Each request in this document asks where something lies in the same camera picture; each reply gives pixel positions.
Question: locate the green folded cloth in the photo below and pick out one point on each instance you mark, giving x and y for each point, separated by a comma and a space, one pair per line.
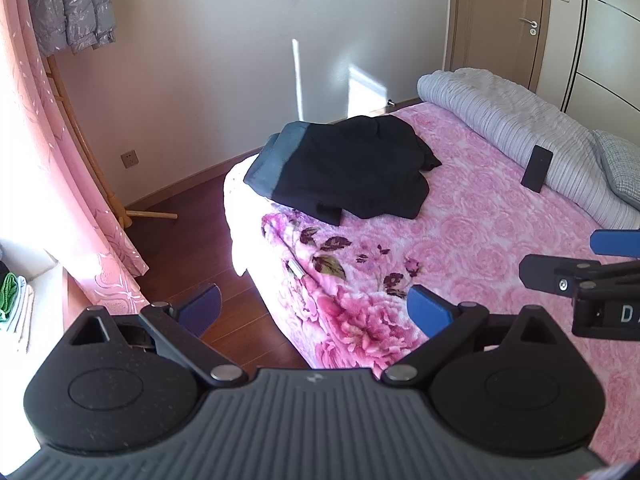
7, 295

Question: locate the pink curtain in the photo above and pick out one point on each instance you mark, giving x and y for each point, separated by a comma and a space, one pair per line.
50, 160

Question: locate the wooden coat rack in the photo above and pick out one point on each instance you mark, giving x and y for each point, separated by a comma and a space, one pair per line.
150, 214

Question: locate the white bed sheet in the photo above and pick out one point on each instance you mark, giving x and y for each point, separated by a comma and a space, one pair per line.
240, 220

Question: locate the black jacket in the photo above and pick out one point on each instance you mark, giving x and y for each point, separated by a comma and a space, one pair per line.
350, 170

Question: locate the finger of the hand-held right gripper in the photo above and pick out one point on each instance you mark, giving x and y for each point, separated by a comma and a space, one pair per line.
615, 242
545, 272

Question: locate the grey puffer jacket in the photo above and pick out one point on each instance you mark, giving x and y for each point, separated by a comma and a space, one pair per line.
75, 5

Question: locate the white folded cloths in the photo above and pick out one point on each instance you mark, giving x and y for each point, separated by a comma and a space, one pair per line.
22, 320

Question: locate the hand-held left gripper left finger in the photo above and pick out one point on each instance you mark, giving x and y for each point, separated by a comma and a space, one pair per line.
200, 306

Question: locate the brown door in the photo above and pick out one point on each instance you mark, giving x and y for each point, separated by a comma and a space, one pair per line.
495, 10

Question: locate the white wardrobe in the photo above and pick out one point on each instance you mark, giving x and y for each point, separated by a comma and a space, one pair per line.
605, 60

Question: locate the grey checkered pillow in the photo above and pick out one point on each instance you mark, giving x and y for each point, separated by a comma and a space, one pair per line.
622, 165

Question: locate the pink floral blanket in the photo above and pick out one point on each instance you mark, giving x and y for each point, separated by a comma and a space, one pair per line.
475, 240

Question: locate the black phone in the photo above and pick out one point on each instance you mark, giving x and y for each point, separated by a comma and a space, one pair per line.
536, 169

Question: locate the brass wall socket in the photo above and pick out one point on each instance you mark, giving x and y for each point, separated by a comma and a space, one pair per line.
129, 159

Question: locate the grey striped quilt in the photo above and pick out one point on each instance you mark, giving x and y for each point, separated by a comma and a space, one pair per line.
510, 110

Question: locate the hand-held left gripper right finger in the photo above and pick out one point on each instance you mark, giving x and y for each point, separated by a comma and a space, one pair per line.
429, 310

